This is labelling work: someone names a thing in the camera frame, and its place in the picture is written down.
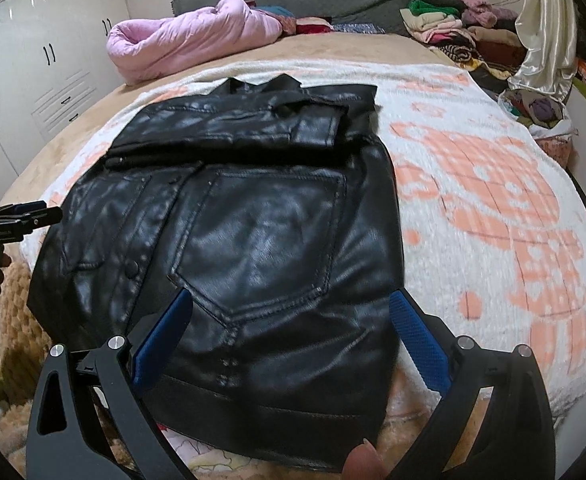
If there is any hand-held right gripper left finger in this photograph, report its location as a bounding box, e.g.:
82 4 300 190
26 287 199 480

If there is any black leather jacket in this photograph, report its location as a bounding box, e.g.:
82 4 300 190
27 74 406 471

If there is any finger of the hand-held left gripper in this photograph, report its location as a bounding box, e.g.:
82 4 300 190
0 200 64 242

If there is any pink quilted duvet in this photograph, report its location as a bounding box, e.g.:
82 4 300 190
106 0 285 86

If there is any person's left hand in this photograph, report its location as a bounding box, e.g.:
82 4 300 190
0 252 12 302

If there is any floral printed sheet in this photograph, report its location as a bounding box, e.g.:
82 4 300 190
158 425 336 480

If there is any dark red garment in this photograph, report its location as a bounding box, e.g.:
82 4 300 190
295 16 335 36

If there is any cream satin curtain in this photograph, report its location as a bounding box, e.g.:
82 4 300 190
508 0 578 101

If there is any white wardrobe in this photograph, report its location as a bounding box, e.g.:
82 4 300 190
0 0 129 201

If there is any white orange printed blanket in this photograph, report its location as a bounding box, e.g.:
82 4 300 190
20 57 586 441

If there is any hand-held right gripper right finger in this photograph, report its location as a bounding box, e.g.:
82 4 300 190
388 289 556 480

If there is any pile of folded clothes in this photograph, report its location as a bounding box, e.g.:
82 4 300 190
400 0 528 81

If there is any plastic bag of clothes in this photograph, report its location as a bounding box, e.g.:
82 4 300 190
498 87 580 140

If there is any brown plush blanket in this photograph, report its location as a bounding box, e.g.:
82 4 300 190
0 260 144 480

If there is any beige bed cover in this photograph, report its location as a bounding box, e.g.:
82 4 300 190
0 30 456 221

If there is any blue patterned cloth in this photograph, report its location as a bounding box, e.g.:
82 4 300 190
330 22 387 36

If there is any person's right hand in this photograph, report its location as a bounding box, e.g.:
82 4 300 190
345 437 389 480

